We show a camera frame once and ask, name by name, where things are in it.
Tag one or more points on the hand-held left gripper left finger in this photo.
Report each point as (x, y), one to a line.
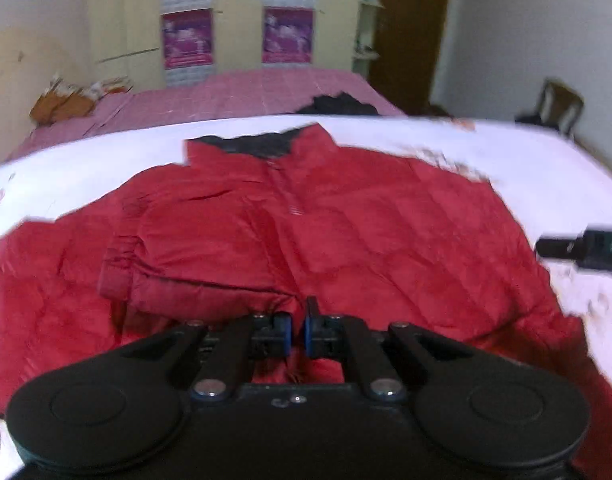
(285, 332)

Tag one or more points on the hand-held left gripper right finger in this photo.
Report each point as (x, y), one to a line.
(309, 332)

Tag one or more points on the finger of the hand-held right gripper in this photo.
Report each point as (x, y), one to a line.
(561, 247)

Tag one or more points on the red puffer jacket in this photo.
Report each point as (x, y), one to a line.
(336, 220)

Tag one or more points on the white floral bed sheet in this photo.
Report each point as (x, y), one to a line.
(536, 170)

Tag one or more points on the dark wooden chair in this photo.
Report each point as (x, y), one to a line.
(556, 105)

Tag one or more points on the black cloth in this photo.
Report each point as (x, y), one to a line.
(336, 104)

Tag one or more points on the pink checked blanket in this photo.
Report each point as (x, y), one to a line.
(236, 95)

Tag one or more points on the brown wooden door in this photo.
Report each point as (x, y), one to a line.
(411, 35)

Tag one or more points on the orange patterned pillow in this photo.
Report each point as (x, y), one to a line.
(66, 105)

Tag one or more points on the cream round headboard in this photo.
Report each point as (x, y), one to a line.
(21, 85)

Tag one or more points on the cream wall shelf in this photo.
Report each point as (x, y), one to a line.
(368, 20)

